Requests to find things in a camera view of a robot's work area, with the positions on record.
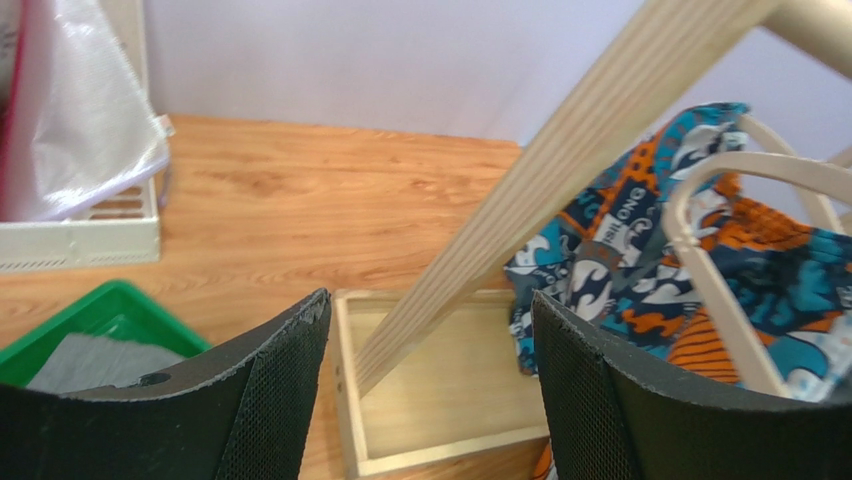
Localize white file organizer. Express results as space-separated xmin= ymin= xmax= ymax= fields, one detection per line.
xmin=1 ymin=1 xmax=173 ymax=274

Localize green plastic tray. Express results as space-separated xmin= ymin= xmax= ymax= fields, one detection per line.
xmin=1 ymin=280 xmax=212 ymax=387

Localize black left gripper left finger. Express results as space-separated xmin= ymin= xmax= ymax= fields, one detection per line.
xmin=1 ymin=289 xmax=332 ymax=479

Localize grey shorts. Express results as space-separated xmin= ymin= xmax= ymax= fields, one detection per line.
xmin=26 ymin=333 xmax=185 ymax=394

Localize red folder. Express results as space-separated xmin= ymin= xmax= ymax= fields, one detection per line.
xmin=1 ymin=1 xmax=32 ymax=223

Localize clear plastic bag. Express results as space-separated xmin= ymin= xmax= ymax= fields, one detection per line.
xmin=16 ymin=1 xmax=170 ymax=222

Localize patterned blue orange shorts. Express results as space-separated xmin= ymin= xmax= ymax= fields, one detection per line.
xmin=504 ymin=102 xmax=851 ymax=401

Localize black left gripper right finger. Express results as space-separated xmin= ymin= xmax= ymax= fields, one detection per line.
xmin=532 ymin=292 xmax=851 ymax=479

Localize wooden clothes rack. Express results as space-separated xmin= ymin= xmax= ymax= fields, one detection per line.
xmin=330 ymin=1 xmax=851 ymax=479

